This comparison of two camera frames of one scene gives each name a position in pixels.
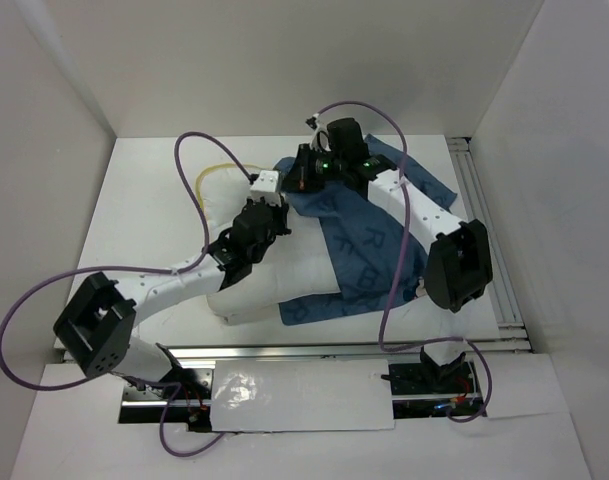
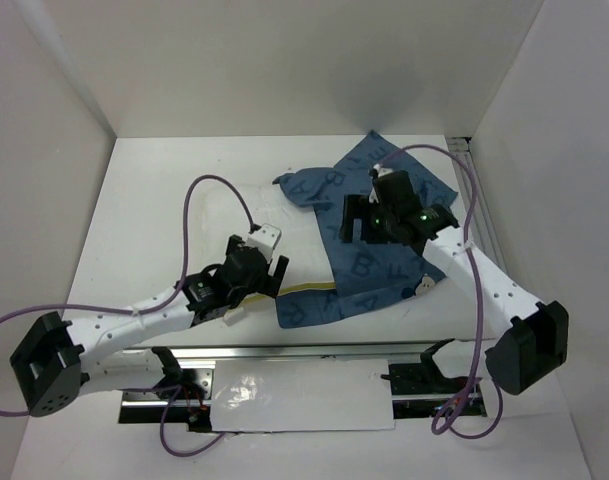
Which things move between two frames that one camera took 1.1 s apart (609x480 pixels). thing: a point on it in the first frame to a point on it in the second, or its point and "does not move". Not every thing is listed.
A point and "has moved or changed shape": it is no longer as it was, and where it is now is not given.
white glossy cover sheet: x=294 y=395 does not move
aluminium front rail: x=340 y=352 does not move
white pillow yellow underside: x=293 y=268 has moved or changed shape
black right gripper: x=300 y=178 to x=359 y=207
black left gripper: x=280 y=214 to x=269 y=284
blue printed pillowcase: x=375 y=262 does not move
